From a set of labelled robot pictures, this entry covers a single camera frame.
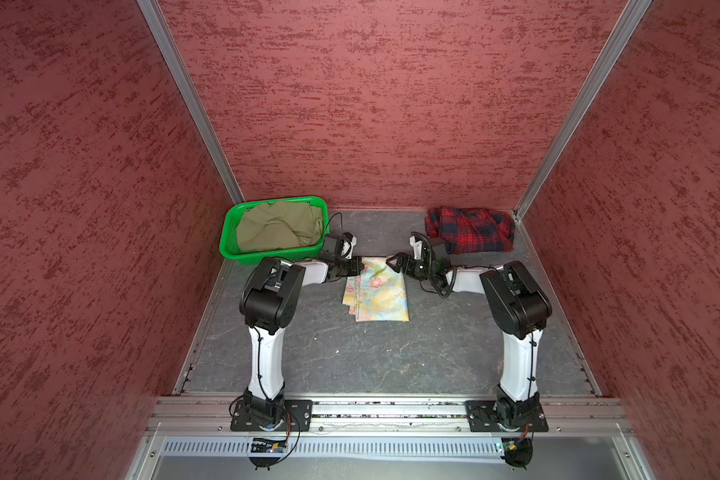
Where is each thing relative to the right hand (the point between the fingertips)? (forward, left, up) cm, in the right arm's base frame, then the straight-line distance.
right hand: (392, 269), depth 100 cm
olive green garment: (+20, +41, +3) cm, 46 cm away
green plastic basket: (+8, +56, +6) cm, 57 cm away
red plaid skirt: (+14, -30, +4) cm, 33 cm away
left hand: (+1, +10, -2) cm, 10 cm away
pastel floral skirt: (-9, +5, -1) cm, 10 cm away
